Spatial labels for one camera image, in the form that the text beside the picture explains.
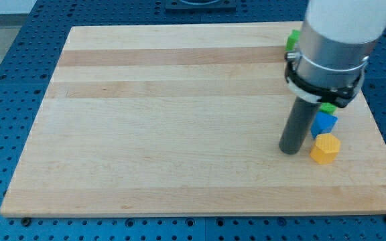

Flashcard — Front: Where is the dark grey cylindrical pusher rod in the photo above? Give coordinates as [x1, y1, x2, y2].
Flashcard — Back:
[279, 97, 320, 155]

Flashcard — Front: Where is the blue triangle block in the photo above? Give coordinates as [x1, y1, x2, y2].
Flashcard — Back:
[310, 112, 338, 139]

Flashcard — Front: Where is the yellow hexagon block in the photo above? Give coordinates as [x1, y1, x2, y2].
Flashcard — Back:
[310, 133, 341, 165]

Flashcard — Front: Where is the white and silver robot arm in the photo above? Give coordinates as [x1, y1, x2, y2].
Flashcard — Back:
[279, 0, 386, 155]

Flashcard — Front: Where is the green circle block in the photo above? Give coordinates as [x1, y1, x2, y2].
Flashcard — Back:
[320, 102, 338, 115]

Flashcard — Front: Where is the green block at board top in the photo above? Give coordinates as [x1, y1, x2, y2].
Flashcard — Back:
[285, 29, 301, 52]

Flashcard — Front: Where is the wooden board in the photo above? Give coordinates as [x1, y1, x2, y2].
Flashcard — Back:
[0, 22, 386, 218]

